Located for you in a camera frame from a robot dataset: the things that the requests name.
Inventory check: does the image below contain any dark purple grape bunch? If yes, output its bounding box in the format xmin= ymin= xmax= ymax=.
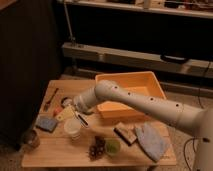
xmin=89 ymin=136 xmax=106 ymax=160

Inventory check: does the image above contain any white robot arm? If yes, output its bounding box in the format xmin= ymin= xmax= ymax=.
xmin=70 ymin=80 xmax=213 ymax=171

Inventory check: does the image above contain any green plastic cup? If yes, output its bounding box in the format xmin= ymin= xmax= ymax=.
xmin=105 ymin=139 xmax=121 ymax=156

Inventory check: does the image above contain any orange fruit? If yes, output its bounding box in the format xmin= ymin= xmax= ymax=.
xmin=53 ymin=107 xmax=63 ymax=117

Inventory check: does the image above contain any dark metal fork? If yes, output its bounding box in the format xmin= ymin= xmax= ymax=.
xmin=43 ymin=88 xmax=59 ymax=111

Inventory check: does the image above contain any blue sponge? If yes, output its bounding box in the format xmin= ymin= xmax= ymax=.
xmin=36 ymin=116 xmax=58 ymax=133

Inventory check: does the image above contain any brown glass jar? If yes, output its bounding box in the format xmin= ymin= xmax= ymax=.
xmin=23 ymin=130 xmax=40 ymax=148

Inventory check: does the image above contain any yellow plastic bin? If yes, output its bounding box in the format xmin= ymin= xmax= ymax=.
xmin=94 ymin=70 xmax=169 ymax=120

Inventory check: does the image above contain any blue grey cloth mitt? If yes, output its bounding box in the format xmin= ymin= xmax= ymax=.
xmin=134 ymin=122 xmax=169 ymax=162

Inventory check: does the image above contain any black tool on shelf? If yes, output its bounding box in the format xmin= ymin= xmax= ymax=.
xmin=160 ymin=54 xmax=189 ymax=64

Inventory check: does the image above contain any white handled kitchen utensil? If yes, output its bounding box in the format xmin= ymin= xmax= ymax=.
xmin=61 ymin=97 xmax=89 ymax=128

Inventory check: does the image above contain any black floor cable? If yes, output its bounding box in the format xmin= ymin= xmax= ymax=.
xmin=182 ymin=136 xmax=201 ymax=171

